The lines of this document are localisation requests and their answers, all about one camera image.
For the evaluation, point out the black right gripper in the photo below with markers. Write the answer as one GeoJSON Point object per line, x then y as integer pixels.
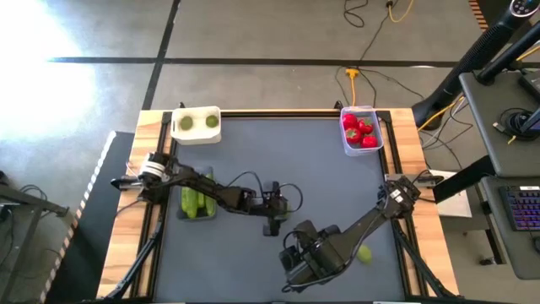
{"type": "Point", "coordinates": [312, 266]}

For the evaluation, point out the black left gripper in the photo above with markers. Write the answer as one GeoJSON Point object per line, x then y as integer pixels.
{"type": "Point", "coordinates": [272, 202]}

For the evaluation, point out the green toy cucumber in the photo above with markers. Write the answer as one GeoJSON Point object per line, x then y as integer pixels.
{"type": "Point", "coordinates": [190, 203]}
{"type": "Point", "coordinates": [210, 198]}
{"type": "Point", "coordinates": [201, 199]}

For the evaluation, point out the red toy tomato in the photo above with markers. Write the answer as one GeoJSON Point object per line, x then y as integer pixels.
{"type": "Point", "coordinates": [369, 141]}
{"type": "Point", "coordinates": [365, 126]}
{"type": "Point", "coordinates": [349, 121]}
{"type": "Point", "coordinates": [353, 135]}

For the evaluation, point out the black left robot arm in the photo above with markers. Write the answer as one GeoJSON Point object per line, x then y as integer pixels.
{"type": "Point", "coordinates": [202, 186]}

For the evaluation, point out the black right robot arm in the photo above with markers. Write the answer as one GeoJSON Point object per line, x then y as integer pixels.
{"type": "Point", "coordinates": [367, 224]}

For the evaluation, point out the clear plastic bin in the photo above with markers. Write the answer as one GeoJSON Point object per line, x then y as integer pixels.
{"type": "Point", "coordinates": [362, 131]}
{"type": "Point", "coordinates": [196, 211]}

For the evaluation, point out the white plastic bin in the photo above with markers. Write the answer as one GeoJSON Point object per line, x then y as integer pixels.
{"type": "Point", "coordinates": [196, 124]}

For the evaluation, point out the white paper sheet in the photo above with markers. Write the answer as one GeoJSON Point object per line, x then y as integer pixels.
{"type": "Point", "coordinates": [455, 207]}

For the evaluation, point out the black cart with striped edge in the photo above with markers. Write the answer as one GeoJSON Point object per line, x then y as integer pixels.
{"type": "Point", "coordinates": [84, 236]}

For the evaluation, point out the grey keyboard desk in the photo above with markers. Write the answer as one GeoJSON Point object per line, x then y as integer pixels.
{"type": "Point", "coordinates": [510, 253]}

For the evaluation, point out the backlit keyboard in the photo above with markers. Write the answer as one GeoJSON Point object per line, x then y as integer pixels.
{"type": "Point", "coordinates": [523, 209]}

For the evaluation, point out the grey metal stand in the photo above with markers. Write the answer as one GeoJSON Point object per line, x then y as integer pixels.
{"type": "Point", "coordinates": [25, 207]}

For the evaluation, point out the black tower fan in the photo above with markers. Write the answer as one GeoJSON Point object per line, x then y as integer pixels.
{"type": "Point", "coordinates": [472, 61]}

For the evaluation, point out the black diagonal frame strut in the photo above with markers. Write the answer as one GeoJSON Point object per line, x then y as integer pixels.
{"type": "Point", "coordinates": [417, 262]}
{"type": "Point", "coordinates": [139, 262]}

